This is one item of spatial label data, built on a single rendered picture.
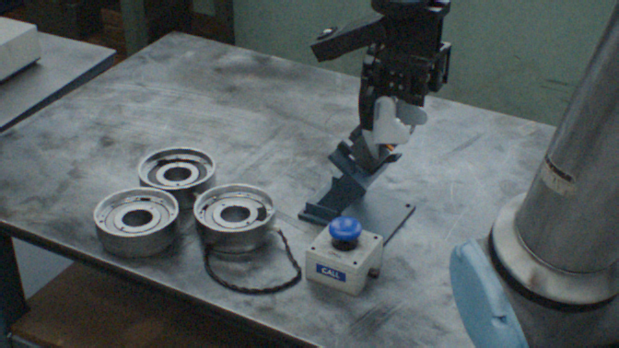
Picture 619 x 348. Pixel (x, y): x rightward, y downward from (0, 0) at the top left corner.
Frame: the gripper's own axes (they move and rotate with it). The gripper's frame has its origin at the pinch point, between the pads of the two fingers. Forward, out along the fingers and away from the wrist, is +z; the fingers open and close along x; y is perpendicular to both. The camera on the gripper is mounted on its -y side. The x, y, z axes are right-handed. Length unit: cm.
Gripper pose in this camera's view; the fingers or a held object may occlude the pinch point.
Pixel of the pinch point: (377, 141)
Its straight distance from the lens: 112.1
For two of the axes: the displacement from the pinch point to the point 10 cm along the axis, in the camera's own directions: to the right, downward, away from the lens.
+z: 0.0, 8.3, 5.6
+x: 5.1, -4.8, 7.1
